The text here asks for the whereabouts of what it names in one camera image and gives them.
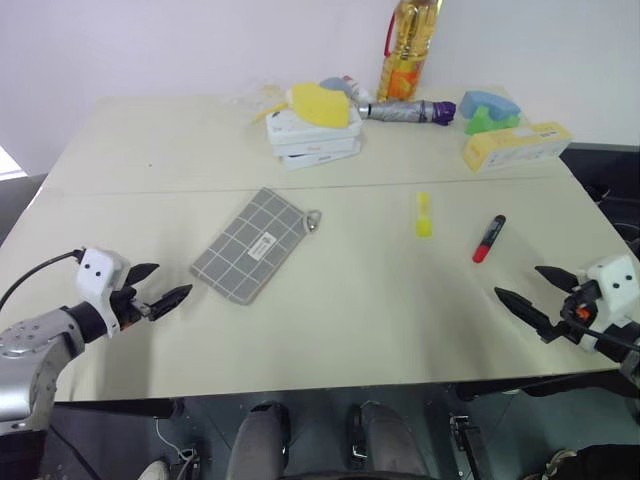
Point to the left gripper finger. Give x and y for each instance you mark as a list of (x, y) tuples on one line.
[(142, 272), (172, 300)]

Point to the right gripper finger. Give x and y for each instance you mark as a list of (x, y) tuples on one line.
[(560, 277), (525, 307)]

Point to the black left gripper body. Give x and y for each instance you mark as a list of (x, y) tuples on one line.
[(127, 307)]

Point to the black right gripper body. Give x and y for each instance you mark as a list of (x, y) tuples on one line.
[(580, 305)]

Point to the grey checked pencil pouch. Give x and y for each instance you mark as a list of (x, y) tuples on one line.
[(250, 245)]

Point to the black marker with red cap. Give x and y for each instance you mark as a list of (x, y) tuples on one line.
[(489, 240)]

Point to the dark equipment beside table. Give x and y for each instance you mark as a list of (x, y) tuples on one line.
[(610, 200)]

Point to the yellow highlighter pen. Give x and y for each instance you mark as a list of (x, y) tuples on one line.
[(424, 215)]

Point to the long yellow carton box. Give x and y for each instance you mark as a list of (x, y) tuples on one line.
[(515, 147)]

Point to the black floor pedal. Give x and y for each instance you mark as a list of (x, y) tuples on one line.
[(470, 445)]

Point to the beige laced shoe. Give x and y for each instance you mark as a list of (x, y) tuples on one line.
[(560, 465)]

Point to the white shoe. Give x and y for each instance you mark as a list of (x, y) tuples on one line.
[(154, 471)]

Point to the grey rounded shape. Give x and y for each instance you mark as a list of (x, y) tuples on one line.
[(390, 440), (257, 445)]

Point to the green sponge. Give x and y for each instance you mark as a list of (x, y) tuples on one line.
[(479, 124)]

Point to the blue green toy blocks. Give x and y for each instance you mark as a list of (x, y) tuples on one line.
[(490, 105)]

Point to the yellow cloth scrap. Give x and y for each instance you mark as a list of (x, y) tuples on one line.
[(270, 112)]

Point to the large white flat box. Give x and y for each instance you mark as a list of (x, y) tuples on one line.
[(300, 132)]

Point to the folded grey purple umbrella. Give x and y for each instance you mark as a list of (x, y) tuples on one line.
[(405, 111)]

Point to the yellow sponge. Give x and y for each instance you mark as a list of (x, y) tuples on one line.
[(320, 106)]

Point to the grey-blue sponge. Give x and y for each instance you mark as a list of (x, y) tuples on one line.
[(334, 84)]

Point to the yellow cooking oil bottle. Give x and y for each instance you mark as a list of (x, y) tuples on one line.
[(407, 55)]

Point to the white tube with pink print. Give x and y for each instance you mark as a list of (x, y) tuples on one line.
[(357, 90)]

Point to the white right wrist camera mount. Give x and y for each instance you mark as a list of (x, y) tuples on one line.
[(615, 285)]

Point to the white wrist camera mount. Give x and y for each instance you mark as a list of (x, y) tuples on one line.
[(97, 272), (615, 285)]

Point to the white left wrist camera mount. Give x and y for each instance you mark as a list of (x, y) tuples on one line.
[(97, 272)]

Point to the black table frame bar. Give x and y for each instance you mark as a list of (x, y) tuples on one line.
[(540, 386), (115, 407)]

